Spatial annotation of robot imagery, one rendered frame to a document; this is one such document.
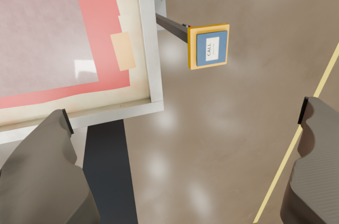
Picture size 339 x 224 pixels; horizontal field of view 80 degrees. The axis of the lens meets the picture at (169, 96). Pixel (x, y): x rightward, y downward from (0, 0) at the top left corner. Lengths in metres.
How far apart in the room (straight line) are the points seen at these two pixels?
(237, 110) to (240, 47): 0.67
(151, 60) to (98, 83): 0.17
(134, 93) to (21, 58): 0.30
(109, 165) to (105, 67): 0.43
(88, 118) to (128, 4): 0.34
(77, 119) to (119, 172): 0.31
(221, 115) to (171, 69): 0.76
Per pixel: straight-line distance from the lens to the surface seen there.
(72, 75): 0.63
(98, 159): 0.92
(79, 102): 0.66
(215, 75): 1.89
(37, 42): 0.62
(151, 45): 0.57
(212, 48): 0.66
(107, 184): 0.83
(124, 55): 0.60
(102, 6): 0.58
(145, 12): 0.55
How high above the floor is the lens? 1.53
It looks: 58 degrees down
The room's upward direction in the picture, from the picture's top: 149 degrees clockwise
